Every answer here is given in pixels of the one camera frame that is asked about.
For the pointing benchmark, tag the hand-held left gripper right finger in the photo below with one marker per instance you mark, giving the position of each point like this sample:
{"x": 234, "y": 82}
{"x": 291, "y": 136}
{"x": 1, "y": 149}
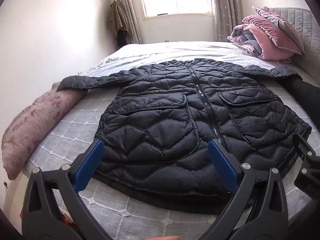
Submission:
{"x": 222, "y": 165}

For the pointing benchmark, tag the pink velvet pillow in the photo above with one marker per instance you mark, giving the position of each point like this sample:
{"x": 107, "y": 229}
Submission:
{"x": 270, "y": 31}

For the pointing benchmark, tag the black cloth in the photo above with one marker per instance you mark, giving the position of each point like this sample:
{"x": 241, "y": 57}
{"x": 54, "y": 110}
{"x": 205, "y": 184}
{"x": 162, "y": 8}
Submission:
{"x": 303, "y": 97}

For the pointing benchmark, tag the grey patterned curtain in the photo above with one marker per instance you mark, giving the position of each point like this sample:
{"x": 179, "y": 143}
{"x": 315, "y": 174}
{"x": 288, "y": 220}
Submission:
{"x": 227, "y": 7}
{"x": 127, "y": 7}

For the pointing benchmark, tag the orange object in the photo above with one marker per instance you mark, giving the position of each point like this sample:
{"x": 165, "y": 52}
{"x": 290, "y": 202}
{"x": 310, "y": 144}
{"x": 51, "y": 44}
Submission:
{"x": 66, "y": 218}

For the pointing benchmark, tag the grey satin pillow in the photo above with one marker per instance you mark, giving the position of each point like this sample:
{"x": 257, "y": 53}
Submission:
{"x": 287, "y": 22}

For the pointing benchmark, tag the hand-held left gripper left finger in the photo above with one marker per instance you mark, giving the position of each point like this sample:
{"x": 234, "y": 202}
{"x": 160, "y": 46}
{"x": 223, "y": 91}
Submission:
{"x": 87, "y": 165}

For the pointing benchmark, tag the pink floral pillow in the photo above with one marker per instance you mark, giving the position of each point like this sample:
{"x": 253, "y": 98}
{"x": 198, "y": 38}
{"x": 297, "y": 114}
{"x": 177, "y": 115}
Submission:
{"x": 35, "y": 125}

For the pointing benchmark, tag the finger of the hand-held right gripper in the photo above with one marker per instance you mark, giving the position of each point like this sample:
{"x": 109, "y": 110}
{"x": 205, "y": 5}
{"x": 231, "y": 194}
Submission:
{"x": 305, "y": 148}

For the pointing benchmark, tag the grey quilted headboard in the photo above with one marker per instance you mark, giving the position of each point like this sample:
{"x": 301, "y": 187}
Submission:
{"x": 303, "y": 22}

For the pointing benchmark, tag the folded pink comforter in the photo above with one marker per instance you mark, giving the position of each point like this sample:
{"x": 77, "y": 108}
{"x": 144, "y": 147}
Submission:
{"x": 246, "y": 38}

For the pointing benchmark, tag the black quilted jacket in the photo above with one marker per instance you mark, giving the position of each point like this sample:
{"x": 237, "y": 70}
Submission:
{"x": 160, "y": 120}

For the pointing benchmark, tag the hanging brown coat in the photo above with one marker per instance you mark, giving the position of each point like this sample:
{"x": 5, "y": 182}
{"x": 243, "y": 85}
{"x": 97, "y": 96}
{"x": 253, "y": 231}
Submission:
{"x": 117, "y": 17}

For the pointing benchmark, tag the bed with grey bedspread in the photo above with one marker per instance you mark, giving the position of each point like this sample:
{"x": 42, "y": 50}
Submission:
{"x": 75, "y": 135}

